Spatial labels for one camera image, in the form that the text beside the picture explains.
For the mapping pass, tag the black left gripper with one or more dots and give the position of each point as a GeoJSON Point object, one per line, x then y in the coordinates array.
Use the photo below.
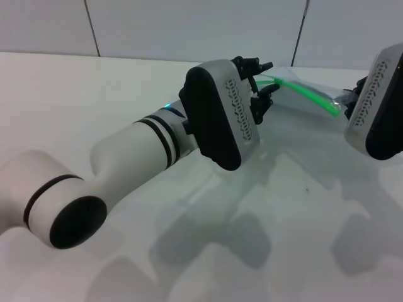
{"type": "Point", "coordinates": [249, 85]}

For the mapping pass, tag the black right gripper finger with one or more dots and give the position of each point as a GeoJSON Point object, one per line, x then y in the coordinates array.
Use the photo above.
{"type": "Point", "coordinates": [361, 85]}
{"type": "Point", "coordinates": [350, 105]}

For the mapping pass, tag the green zipper slider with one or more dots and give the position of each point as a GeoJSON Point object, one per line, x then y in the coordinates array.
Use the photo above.
{"type": "Point", "coordinates": [277, 81]}

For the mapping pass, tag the clear document bag green zipper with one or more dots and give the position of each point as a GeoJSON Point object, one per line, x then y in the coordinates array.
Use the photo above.
{"type": "Point", "coordinates": [311, 93]}

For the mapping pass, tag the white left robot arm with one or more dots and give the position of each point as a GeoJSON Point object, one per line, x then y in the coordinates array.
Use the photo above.
{"type": "Point", "coordinates": [132, 157]}

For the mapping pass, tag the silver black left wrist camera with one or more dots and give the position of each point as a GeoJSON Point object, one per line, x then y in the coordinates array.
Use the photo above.
{"type": "Point", "coordinates": [207, 119]}

